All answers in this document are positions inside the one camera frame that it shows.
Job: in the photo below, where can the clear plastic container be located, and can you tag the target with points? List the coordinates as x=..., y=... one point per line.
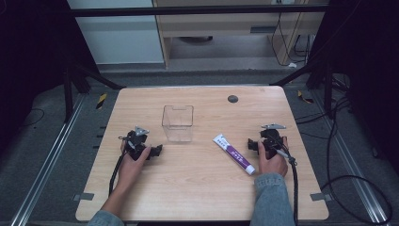
x=177, y=124

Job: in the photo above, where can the metal floor rail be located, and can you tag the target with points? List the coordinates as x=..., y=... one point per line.
x=47, y=160
x=351, y=160

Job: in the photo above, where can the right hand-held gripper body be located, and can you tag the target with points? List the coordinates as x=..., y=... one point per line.
x=271, y=139

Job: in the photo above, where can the white and purple toothpaste tube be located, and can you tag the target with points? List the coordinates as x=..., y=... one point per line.
x=233, y=153

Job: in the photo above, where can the yellow and black tape strip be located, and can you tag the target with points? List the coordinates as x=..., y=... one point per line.
x=305, y=98
x=101, y=101

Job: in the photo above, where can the grey table bracket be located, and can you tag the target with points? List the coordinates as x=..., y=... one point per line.
x=320, y=197
x=83, y=196

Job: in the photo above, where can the black metal stand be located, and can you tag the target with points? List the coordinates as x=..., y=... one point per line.
x=68, y=94
x=327, y=91

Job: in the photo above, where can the person's left hand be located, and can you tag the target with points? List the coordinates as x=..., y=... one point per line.
x=130, y=171

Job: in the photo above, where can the white cabinet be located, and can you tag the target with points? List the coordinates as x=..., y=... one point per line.
x=122, y=40

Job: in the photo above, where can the grey round table grommet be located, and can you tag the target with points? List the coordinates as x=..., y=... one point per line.
x=232, y=99

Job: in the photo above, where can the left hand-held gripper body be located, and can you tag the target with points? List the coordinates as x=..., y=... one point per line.
x=138, y=142

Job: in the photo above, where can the dark curtain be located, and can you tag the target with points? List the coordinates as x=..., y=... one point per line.
x=370, y=78
x=34, y=62

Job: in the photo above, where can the black horizontal frame bar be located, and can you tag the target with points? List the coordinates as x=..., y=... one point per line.
x=194, y=10

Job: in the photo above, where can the light wooden desk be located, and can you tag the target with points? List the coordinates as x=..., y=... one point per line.
x=219, y=23

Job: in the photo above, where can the person's right hand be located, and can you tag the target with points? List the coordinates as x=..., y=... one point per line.
x=274, y=164

